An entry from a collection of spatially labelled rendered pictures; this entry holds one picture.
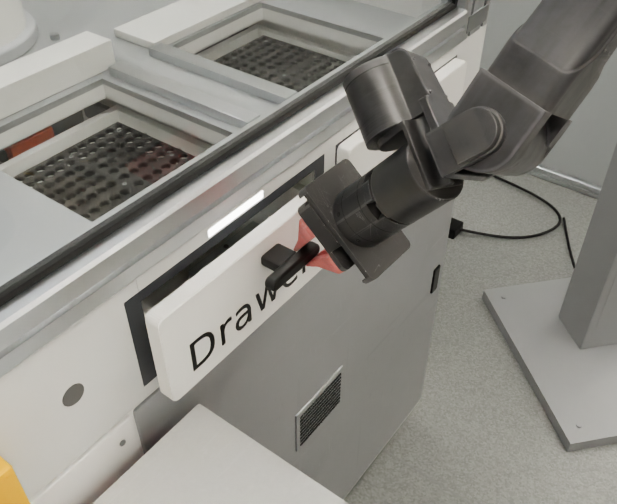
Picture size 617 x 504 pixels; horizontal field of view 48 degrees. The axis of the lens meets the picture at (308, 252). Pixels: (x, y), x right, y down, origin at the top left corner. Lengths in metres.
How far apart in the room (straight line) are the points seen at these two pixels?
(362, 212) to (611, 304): 1.26
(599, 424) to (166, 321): 1.30
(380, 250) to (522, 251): 1.56
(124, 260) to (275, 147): 0.20
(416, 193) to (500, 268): 1.56
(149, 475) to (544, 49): 0.50
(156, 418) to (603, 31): 0.53
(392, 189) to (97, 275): 0.24
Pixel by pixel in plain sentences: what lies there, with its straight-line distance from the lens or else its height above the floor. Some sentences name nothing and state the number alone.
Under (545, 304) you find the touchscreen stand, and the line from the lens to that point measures 1.96.
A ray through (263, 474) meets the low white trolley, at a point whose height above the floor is 0.76.
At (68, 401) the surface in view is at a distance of 0.63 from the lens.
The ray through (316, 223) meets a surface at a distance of 0.61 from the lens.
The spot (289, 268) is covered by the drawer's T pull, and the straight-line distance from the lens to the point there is 0.65.
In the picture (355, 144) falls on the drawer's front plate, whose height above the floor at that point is 0.93.
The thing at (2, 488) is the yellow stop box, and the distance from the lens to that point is 0.57.
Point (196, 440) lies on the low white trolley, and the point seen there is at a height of 0.76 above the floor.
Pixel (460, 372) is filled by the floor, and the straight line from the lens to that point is 1.79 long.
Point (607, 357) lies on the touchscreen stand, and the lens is 1.88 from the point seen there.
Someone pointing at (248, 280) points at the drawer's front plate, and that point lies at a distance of 0.67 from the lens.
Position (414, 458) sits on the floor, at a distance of 1.62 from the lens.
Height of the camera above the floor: 1.35
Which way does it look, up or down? 41 degrees down
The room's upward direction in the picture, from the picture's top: straight up
